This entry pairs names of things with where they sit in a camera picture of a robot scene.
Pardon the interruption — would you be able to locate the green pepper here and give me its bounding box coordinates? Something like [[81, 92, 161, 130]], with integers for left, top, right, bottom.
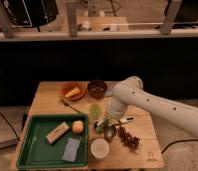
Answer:
[[96, 120, 109, 134]]

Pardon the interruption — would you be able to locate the green plastic tray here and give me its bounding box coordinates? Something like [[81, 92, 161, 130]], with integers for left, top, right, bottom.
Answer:
[[16, 114, 88, 170]]

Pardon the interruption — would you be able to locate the white cup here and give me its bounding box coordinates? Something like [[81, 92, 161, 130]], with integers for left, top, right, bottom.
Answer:
[[90, 138, 109, 159]]

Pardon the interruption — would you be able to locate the orange bowl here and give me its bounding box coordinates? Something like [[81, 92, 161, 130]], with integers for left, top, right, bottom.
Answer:
[[62, 82, 86, 101]]

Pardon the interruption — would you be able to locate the small green cup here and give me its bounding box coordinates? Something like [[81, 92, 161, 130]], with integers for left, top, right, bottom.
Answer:
[[89, 104, 102, 119]]

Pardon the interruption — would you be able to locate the dark brown bowl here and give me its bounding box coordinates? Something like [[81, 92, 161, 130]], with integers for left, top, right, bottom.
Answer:
[[87, 80, 107, 99]]

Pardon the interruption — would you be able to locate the metal fork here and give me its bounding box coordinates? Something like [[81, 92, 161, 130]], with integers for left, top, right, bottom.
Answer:
[[61, 99, 82, 113]]

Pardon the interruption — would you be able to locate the dark red grape bunch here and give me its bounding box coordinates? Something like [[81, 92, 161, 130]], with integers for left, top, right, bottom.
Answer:
[[118, 126, 140, 151]]

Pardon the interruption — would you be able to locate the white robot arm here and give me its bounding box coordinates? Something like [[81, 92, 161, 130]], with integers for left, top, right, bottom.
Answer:
[[107, 76, 198, 138]]

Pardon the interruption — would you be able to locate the grey blue cloth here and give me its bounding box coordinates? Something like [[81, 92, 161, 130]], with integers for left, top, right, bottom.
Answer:
[[105, 88, 113, 97]]

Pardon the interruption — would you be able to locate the wooden block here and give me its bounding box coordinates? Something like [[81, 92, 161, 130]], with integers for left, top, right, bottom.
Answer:
[[46, 122, 70, 144]]

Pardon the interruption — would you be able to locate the blue sponge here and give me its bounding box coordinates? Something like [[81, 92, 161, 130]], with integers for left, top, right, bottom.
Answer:
[[62, 138, 80, 162]]

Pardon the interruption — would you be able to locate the black cable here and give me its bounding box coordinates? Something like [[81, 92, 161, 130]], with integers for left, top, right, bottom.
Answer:
[[160, 138, 198, 155]]

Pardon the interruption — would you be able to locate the orange peach fruit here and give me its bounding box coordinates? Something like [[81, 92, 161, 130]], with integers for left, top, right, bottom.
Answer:
[[72, 120, 84, 134]]

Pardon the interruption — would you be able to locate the yellow corn cob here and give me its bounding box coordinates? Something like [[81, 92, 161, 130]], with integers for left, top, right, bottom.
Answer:
[[65, 87, 81, 98]]

